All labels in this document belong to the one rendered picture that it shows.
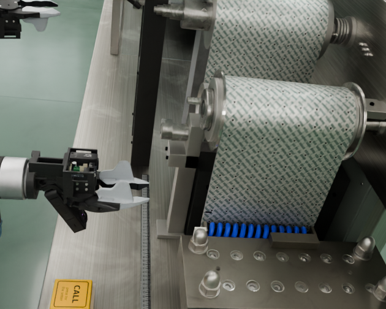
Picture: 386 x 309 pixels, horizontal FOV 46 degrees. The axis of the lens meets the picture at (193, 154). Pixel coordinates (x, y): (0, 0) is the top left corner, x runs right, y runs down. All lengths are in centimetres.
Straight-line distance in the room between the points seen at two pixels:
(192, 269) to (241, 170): 20
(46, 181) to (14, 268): 136
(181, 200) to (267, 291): 28
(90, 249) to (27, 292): 110
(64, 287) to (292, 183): 47
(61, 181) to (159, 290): 30
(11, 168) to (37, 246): 143
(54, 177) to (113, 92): 77
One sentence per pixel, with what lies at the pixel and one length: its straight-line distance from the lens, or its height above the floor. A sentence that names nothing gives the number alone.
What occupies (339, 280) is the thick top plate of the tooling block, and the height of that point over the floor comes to 103.
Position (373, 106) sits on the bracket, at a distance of 91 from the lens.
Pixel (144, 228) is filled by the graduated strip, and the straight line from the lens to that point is 106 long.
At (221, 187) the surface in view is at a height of 112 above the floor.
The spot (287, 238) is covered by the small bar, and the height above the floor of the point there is 105.
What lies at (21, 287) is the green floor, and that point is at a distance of 210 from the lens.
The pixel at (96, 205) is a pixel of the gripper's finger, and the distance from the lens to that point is 82.
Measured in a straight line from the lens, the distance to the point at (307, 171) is 87.
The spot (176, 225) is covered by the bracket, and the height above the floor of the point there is 94.
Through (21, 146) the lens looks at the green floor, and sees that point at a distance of 284.
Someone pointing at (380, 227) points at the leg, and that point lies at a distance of 126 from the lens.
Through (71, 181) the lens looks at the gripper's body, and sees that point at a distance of 80.
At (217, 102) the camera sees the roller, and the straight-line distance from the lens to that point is 77.
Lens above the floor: 165
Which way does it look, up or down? 35 degrees down
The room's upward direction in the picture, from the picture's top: 11 degrees clockwise
